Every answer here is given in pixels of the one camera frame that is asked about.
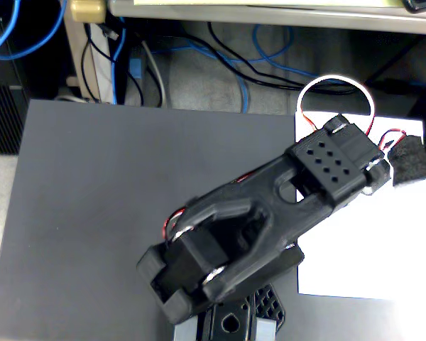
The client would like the grey cable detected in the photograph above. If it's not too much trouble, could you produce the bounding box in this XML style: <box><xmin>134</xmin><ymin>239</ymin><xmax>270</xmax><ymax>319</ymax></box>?
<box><xmin>141</xmin><ymin>40</ymin><xmax>168</xmax><ymax>108</ymax></box>

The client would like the black floor cable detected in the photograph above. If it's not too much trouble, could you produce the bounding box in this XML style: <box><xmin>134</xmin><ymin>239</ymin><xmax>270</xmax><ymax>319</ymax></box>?
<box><xmin>206</xmin><ymin>21</ymin><xmax>363</xmax><ymax>96</ymax></box>

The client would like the white red servo wire loop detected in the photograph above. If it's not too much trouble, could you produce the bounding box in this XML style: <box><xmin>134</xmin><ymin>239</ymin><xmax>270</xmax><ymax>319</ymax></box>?
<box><xmin>295</xmin><ymin>73</ymin><xmax>376</xmax><ymax>136</ymax></box>

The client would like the dark grey work board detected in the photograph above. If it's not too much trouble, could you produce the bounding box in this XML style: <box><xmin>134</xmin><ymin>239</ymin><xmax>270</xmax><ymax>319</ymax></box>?
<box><xmin>0</xmin><ymin>99</ymin><xmax>426</xmax><ymax>341</ymax></box>

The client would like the long blue floor cable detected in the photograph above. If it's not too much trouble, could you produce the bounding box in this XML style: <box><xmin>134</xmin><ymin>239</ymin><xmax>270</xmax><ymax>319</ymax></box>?
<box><xmin>151</xmin><ymin>23</ymin><xmax>345</xmax><ymax>114</ymax></box>

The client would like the thin black cable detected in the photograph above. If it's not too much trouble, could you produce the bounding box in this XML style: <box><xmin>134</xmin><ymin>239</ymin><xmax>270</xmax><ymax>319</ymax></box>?
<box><xmin>80</xmin><ymin>23</ymin><xmax>111</xmax><ymax>104</ymax></box>

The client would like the grey desk top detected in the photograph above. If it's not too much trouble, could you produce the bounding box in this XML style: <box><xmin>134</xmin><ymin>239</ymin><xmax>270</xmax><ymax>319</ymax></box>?
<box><xmin>108</xmin><ymin>0</ymin><xmax>426</xmax><ymax>36</ymax></box>

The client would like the grey base mounting block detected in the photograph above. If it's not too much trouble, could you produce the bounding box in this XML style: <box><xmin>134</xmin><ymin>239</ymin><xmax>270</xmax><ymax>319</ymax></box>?
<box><xmin>256</xmin><ymin>318</ymin><xmax>277</xmax><ymax>341</ymax></box>
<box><xmin>173</xmin><ymin>315</ymin><xmax>200</xmax><ymax>341</ymax></box>

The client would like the black foam cube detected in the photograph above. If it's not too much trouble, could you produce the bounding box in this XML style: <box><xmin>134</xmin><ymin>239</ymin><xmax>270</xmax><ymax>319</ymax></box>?
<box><xmin>386</xmin><ymin>134</ymin><xmax>426</xmax><ymax>188</ymax></box>

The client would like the green sheet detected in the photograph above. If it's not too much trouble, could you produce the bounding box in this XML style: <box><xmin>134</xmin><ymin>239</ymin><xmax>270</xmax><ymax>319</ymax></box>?
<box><xmin>133</xmin><ymin>0</ymin><xmax>392</xmax><ymax>7</ymax></box>

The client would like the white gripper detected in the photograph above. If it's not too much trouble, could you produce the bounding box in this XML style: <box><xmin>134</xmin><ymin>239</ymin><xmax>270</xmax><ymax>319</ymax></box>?
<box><xmin>361</xmin><ymin>158</ymin><xmax>392</xmax><ymax>197</ymax></box>

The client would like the white paper sheet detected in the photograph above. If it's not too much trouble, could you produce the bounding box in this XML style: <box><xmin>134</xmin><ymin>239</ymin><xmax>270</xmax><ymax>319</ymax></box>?
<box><xmin>293</xmin><ymin>111</ymin><xmax>426</xmax><ymax>303</ymax></box>

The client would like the beige desk leg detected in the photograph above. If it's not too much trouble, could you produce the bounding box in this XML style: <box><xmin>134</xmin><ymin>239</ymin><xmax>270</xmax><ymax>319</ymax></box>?
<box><xmin>63</xmin><ymin>0</ymin><xmax>119</xmax><ymax>105</ymax></box>

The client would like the black computer case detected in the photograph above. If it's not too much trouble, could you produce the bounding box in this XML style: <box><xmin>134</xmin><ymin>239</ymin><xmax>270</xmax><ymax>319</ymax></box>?
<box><xmin>0</xmin><ymin>84</ymin><xmax>26</xmax><ymax>156</ymax></box>

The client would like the black device on desk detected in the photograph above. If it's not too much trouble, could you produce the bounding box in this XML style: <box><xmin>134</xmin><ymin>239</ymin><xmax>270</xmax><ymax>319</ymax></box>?
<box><xmin>402</xmin><ymin>0</ymin><xmax>426</xmax><ymax>14</ymax></box>

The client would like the red white black servo wire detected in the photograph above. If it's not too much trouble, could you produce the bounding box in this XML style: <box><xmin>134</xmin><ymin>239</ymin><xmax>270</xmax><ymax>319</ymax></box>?
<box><xmin>162</xmin><ymin>208</ymin><xmax>197</xmax><ymax>247</ymax></box>

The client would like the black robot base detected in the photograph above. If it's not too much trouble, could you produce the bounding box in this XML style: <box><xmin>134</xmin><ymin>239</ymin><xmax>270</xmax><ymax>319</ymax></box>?
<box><xmin>195</xmin><ymin>283</ymin><xmax>287</xmax><ymax>341</ymax></box>

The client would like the looped blue cable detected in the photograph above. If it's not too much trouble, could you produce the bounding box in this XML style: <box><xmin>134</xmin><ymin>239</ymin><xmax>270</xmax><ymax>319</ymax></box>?
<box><xmin>0</xmin><ymin>0</ymin><xmax>68</xmax><ymax>60</ymax></box>

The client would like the blue connector block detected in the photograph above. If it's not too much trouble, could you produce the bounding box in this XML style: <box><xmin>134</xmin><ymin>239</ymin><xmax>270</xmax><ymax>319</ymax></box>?
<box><xmin>129</xmin><ymin>58</ymin><xmax>143</xmax><ymax>80</ymax></box>

